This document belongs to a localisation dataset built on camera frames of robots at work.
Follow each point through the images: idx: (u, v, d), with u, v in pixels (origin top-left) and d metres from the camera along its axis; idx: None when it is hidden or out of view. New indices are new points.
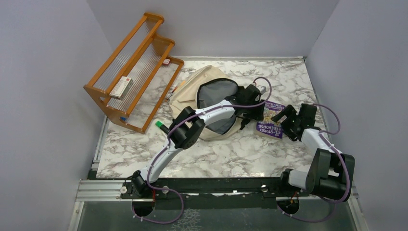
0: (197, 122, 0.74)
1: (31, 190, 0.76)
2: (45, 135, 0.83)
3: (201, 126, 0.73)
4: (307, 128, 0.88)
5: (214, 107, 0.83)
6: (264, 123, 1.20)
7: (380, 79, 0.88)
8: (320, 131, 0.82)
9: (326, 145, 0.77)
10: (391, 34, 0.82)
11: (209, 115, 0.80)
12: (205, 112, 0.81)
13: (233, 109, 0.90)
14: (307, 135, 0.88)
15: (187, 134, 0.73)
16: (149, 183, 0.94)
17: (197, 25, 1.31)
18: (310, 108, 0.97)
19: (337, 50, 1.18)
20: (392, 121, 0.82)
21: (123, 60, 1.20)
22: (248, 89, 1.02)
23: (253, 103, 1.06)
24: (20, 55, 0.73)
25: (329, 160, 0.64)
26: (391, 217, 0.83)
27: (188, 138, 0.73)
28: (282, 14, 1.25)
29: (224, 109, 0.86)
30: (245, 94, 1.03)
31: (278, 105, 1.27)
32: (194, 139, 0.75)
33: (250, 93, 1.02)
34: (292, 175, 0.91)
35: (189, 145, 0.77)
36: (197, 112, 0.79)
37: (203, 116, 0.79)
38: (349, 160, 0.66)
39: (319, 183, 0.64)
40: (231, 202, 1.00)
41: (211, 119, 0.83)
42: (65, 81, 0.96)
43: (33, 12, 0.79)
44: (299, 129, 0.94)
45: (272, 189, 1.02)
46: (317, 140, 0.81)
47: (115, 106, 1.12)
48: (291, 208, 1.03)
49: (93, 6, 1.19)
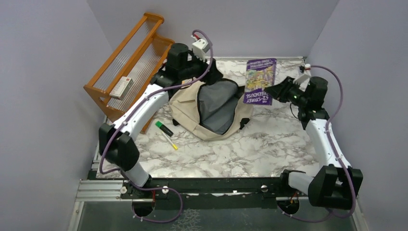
0: (120, 140, 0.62)
1: (32, 190, 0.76)
2: (44, 135, 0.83)
3: (126, 143, 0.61)
4: (312, 120, 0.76)
5: (136, 107, 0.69)
6: (252, 92, 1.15)
7: (379, 79, 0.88)
8: (328, 131, 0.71)
9: (334, 155, 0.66)
10: (392, 33, 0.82)
11: (134, 121, 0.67)
12: (127, 121, 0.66)
13: (163, 95, 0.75)
14: (311, 128, 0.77)
15: (120, 157, 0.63)
16: (141, 187, 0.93)
17: (196, 25, 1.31)
18: (320, 89, 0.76)
19: (337, 50, 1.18)
20: (391, 121, 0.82)
21: (123, 60, 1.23)
22: (171, 56, 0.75)
23: (186, 66, 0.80)
24: (20, 54, 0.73)
25: (336, 177, 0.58)
26: (391, 218, 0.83)
27: (123, 160, 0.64)
28: (282, 14, 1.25)
29: (151, 101, 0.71)
30: (172, 63, 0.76)
31: (261, 62, 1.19)
32: (132, 154, 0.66)
33: (177, 61, 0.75)
34: (292, 177, 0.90)
35: (130, 165, 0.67)
36: (117, 125, 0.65)
37: (127, 126, 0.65)
38: (357, 175, 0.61)
39: (320, 199, 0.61)
40: (231, 202, 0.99)
41: (141, 119, 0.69)
42: (64, 81, 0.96)
43: (33, 13, 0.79)
44: (304, 114, 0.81)
45: (272, 189, 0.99)
46: (320, 136, 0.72)
47: (115, 106, 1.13)
48: (291, 208, 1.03)
49: (93, 6, 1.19)
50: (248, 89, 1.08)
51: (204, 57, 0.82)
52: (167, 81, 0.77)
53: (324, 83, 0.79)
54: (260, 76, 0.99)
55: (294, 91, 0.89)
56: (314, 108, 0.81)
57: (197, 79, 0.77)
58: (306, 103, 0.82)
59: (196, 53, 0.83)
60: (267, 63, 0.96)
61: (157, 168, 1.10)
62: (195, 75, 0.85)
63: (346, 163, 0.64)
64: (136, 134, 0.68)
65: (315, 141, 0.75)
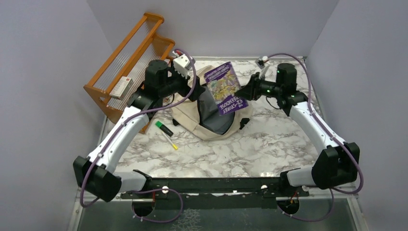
0: (96, 174, 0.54)
1: (33, 191, 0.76)
2: (44, 135, 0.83)
3: (104, 177, 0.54)
4: (294, 106, 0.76)
5: (113, 134, 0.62)
6: (222, 101, 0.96)
7: (379, 80, 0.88)
8: (313, 113, 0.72)
9: (327, 136, 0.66)
10: (392, 34, 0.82)
11: (111, 150, 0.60)
12: (103, 153, 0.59)
13: (142, 118, 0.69)
14: (295, 113, 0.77)
15: (99, 192, 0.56)
16: (138, 191, 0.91)
17: (196, 25, 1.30)
18: (291, 72, 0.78)
19: (337, 50, 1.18)
20: (391, 121, 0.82)
21: (123, 60, 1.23)
22: (149, 73, 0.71)
23: (167, 83, 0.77)
24: (19, 54, 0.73)
25: (337, 157, 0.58)
26: (391, 218, 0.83)
27: (103, 195, 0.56)
28: (282, 14, 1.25)
29: (129, 126, 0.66)
30: (150, 82, 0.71)
31: (220, 67, 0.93)
32: (112, 187, 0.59)
33: (157, 79, 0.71)
34: (291, 176, 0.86)
35: (109, 198, 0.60)
36: (91, 159, 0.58)
37: (103, 159, 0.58)
38: (353, 147, 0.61)
39: (328, 182, 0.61)
40: (231, 202, 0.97)
41: (119, 147, 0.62)
42: (64, 81, 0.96)
43: (33, 13, 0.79)
44: (284, 101, 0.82)
45: (272, 189, 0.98)
46: (307, 120, 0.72)
47: (115, 106, 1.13)
48: (291, 208, 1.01)
49: (92, 6, 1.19)
50: (218, 101, 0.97)
51: (186, 74, 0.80)
52: (146, 100, 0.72)
53: (290, 66, 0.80)
54: (223, 84, 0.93)
55: (265, 86, 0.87)
56: (290, 93, 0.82)
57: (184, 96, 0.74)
58: (281, 91, 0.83)
59: (177, 70, 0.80)
60: (224, 69, 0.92)
61: (157, 168, 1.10)
62: (176, 90, 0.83)
63: (341, 140, 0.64)
64: (114, 165, 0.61)
65: (304, 126, 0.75)
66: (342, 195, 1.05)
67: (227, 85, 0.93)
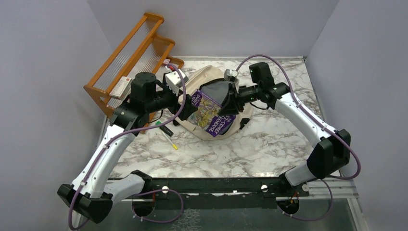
0: (81, 203, 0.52)
1: (33, 191, 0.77)
2: (44, 135, 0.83)
3: (88, 207, 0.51)
4: (279, 99, 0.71)
5: (95, 160, 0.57)
6: (210, 125, 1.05)
7: (379, 80, 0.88)
8: (299, 104, 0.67)
9: (319, 127, 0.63)
10: (391, 33, 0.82)
11: (94, 177, 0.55)
12: (86, 180, 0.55)
13: (126, 137, 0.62)
14: (281, 107, 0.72)
15: (89, 216, 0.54)
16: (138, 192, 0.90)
17: (196, 25, 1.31)
18: (262, 65, 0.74)
19: (337, 50, 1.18)
20: (390, 121, 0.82)
21: (123, 60, 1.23)
22: (134, 86, 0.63)
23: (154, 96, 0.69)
24: (20, 54, 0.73)
25: (332, 147, 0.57)
26: (391, 218, 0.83)
27: (93, 218, 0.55)
28: (282, 14, 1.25)
29: (112, 148, 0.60)
30: (136, 95, 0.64)
31: (193, 96, 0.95)
32: (102, 208, 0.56)
33: (144, 93, 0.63)
34: (290, 176, 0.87)
35: (102, 218, 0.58)
36: (75, 187, 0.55)
37: (86, 187, 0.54)
38: (343, 133, 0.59)
39: (326, 172, 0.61)
40: (231, 202, 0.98)
41: (104, 172, 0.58)
42: (64, 81, 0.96)
43: (33, 14, 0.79)
44: (268, 96, 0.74)
45: (272, 189, 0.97)
46: (296, 113, 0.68)
47: (115, 106, 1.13)
48: (291, 208, 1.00)
49: (93, 6, 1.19)
50: (206, 126, 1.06)
51: (177, 92, 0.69)
52: (130, 115, 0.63)
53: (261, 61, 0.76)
54: (203, 111, 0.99)
55: (246, 93, 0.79)
56: (273, 86, 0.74)
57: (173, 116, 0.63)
58: (261, 89, 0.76)
59: (168, 84, 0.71)
60: (197, 99, 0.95)
61: (157, 168, 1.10)
62: (166, 107, 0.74)
63: (332, 129, 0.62)
64: (100, 190, 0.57)
65: (293, 119, 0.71)
66: (342, 195, 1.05)
67: (208, 111, 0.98)
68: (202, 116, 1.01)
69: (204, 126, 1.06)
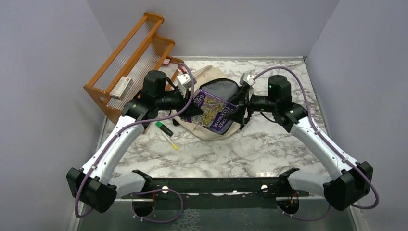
0: (89, 187, 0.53)
1: (34, 190, 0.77)
2: (44, 135, 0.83)
3: (97, 189, 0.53)
4: (297, 124, 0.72)
5: (107, 146, 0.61)
6: (213, 120, 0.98)
7: (379, 79, 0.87)
8: (318, 131, 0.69)
9: (339, 158, 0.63)
10: (391, 33, 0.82)
11: (105, 162, 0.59)
12: (96, 164, 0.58)
13: (136, 127, 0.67)
14: (299, 132, 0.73)
15: (95, 202, 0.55)
16: (138, 192, 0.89)
17: (196, 25, 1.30)
18: (285, 87, 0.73)
19: (337, 50, 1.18)
20: (391, 121, 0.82)
21: (123, 60, 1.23)
22: (148, 82, 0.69)
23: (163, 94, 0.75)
24: (19, 54, 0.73)
25: (353, 181, 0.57)
26: (391, 217, 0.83)
27: (99, 205, 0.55)
28: (282, 14, 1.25)
29: (123, 136, 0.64)
30: (148, 90, 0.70)
31: (196, 98, 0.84)
32: (107, 197, 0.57)
33: (154, 88, 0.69)
34: (292, 180, 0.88)
35: (106, 207, 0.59)
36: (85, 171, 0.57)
37: (96, 171, 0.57)
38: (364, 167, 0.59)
39: (345, 203, 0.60)
40: (231, 202, 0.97)
41: (114, 158, 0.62)
42: (64, 81, 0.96)
43: (33, 13, 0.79)
44: (284, 118, 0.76)
45: (272, 190, 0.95)
46: (314, 140, 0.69)
47: (115, 106, 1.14)
48: (291, 208, 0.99)
49: (93, 6, 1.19)
50: (210, 122, 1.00)
51: (185, 93, 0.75)
52: (142, 108, 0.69)
53: (284, 80, 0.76)
54: (206, 109, 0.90)
55: (258, 102, 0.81)
56: (289, 108, 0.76)
57: (176, 112, 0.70)
58: (277, 108, 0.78)
59: (178, 86, 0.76)
60: (200, 100, 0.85)
61: (157, 168, 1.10)
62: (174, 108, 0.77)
63: (353, 160, 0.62)
64: (108, 177, 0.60)
65: (310, 146, 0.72)
66: None
67: (211, 109, 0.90)
68: (206, 114, 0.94)
69: (208, 123, 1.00)
